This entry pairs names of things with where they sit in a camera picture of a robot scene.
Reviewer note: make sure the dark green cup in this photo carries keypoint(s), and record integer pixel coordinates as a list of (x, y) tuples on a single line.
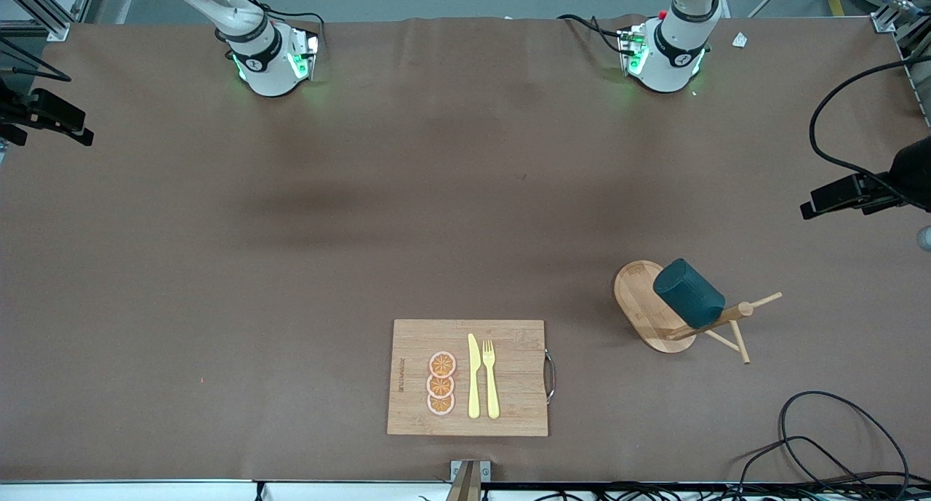
[(687, 294)]

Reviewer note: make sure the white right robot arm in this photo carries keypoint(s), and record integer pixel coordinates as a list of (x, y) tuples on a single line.
[(265, 65)]

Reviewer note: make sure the white paper scrap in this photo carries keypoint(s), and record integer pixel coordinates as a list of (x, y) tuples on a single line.
[(740, 40)]

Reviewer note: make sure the orange slice toy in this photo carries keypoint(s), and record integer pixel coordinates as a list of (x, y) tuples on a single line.
[(440, 387), (441, 406), (442, 364)]

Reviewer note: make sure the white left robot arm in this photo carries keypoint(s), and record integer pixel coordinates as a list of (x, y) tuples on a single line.
[(676, 50)]

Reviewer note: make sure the yellow plastic fork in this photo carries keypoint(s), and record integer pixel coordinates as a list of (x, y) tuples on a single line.
[(492, 385)]

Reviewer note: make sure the brown table cover sheet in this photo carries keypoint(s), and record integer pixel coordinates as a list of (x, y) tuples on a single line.
[(291, 341)]

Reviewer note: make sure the aluminium frame profile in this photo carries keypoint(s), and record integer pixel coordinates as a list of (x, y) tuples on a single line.
[(902, 21), (44, 10)]

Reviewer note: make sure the wooden cutting board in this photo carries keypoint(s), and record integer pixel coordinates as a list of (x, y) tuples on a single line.
[(516, 385)]

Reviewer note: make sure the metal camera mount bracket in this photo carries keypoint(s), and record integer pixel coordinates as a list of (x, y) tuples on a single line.
[(469, 479)]

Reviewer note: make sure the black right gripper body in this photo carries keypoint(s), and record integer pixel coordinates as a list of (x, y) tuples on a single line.
[(14, 110)]

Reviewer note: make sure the wooden cup rack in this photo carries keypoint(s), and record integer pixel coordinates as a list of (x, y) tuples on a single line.
[(640, 305)]

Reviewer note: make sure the yellow plastic knife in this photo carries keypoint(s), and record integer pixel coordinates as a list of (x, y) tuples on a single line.
[(473, 377)]

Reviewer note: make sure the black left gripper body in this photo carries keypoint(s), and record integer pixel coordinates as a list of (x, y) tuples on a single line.
[(915, 172)]

